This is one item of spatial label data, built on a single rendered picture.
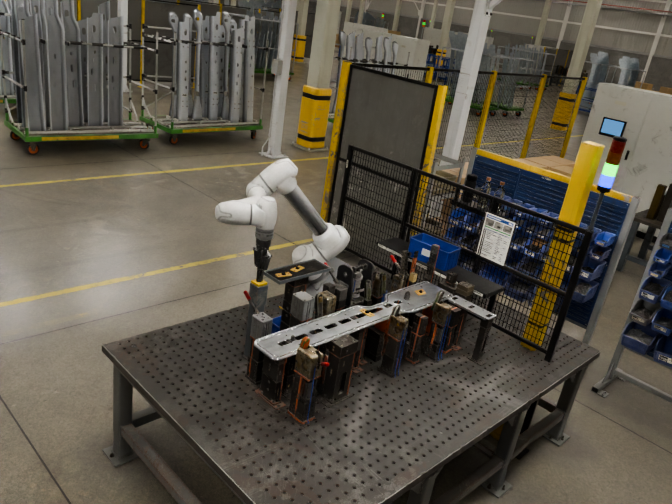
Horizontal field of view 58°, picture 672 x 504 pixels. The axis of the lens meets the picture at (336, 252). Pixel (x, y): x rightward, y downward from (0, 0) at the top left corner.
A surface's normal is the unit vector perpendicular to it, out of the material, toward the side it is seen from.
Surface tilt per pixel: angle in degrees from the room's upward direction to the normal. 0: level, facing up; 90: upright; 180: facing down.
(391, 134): 91
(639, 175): 90
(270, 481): 0
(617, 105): 90
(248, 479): 0
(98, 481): 0
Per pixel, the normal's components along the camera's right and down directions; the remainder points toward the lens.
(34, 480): 0.15, -0.91
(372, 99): -0.73, 0.15
